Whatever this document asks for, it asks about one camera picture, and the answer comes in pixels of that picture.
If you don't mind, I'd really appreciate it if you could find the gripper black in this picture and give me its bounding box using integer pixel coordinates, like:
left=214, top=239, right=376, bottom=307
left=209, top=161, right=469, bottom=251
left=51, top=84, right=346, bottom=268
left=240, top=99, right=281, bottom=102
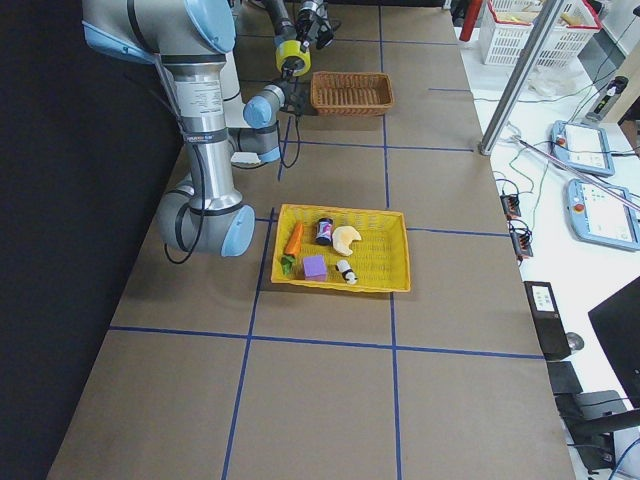
left=295, top=0, right=334, bottom=49
left=281, top=59, right=310, bottom=116

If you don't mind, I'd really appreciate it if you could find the yellow tape roll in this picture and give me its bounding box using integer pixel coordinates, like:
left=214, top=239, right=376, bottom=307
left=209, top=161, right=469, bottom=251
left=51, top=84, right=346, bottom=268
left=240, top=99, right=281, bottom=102
left=275, top=40, right=311, bottom=77

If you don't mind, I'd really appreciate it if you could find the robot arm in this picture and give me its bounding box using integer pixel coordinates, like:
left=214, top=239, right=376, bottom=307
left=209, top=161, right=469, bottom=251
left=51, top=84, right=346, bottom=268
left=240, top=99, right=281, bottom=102
left=262, top=0, right=335, bottom=50
left=82, top=1, right=311, bottom=257

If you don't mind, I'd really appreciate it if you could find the brown wicker basket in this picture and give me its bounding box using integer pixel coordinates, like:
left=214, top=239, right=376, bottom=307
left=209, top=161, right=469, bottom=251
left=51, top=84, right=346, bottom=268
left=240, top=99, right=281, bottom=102
left=310, top=71, right=395, bottom=117

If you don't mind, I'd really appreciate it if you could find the yellow woven plastic basket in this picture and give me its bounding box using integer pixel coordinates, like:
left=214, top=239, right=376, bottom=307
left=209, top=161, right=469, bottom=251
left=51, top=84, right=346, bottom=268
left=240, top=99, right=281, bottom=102
left=271, top=204, right=411, bottom=293

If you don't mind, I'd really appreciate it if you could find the red cylinder object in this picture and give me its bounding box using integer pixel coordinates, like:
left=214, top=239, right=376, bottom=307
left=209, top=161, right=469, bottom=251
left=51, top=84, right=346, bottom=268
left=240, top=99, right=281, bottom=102
left=459, top=0, right=483, bottom=42

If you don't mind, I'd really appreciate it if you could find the small dark can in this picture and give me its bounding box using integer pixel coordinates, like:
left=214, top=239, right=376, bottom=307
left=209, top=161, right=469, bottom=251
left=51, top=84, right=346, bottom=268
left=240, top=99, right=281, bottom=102
left=315, top=217, right=334, bottom=246

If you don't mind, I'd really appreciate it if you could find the cream croissant toy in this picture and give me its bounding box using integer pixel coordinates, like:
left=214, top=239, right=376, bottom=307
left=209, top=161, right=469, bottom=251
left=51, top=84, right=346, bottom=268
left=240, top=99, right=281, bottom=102
left=332, top=226, right=362, bottom=257

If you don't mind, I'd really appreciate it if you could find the orange carrot toy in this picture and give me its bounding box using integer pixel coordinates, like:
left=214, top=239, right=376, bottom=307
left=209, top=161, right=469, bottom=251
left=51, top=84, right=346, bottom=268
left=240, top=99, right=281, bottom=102
left=283, top=221, right=304, bottom=257

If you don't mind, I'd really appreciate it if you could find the white plastic crate red rim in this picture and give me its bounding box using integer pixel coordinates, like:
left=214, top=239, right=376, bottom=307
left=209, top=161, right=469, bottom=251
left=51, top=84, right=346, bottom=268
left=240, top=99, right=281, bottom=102
left=478, top=1, right=543, bottom=66

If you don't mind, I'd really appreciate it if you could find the purple foam block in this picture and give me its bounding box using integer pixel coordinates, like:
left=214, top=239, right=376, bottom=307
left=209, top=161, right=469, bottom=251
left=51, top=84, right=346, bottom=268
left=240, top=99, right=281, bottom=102
left=303, top=255, right=328, bottom=281

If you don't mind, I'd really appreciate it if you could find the panda toy figure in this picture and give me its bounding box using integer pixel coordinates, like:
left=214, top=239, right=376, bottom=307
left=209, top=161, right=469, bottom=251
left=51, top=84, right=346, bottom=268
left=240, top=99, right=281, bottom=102
left=336, top=259, right=358, bottom=285

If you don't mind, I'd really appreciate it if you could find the upper teach pendant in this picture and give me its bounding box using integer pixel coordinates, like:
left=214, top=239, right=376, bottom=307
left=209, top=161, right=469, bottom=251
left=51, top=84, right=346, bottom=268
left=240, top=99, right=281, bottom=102
left=550, top=120, right=615, bottom=178

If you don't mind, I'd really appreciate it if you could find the teach pendant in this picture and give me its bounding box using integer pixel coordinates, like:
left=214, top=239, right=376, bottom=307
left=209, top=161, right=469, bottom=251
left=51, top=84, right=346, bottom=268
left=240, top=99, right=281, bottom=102
left=550, top=120, right=615, bottom=178
left=565, top=179, right=639, bottom=252

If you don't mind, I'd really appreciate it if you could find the lower teach pendant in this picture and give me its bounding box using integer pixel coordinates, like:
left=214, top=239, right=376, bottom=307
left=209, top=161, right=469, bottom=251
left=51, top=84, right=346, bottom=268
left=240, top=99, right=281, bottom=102
left=565, top=179, right=639, bottom=252

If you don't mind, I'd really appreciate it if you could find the black box device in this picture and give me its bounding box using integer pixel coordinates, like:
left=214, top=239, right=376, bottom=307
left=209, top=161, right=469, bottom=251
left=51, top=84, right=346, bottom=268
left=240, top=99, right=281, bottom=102
left=523, top=281, right=571, bottom=361

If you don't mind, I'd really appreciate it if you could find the black monitor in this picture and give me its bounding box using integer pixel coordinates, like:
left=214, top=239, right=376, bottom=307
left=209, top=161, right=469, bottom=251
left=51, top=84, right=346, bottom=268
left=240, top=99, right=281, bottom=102
left=588, top=278, right=640, bottom=408

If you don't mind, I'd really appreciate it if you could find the aluminium frame post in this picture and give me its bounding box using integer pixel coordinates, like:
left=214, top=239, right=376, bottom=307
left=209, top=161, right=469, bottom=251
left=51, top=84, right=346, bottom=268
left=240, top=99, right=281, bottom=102
left=478, top=0, right=564, bottom=156

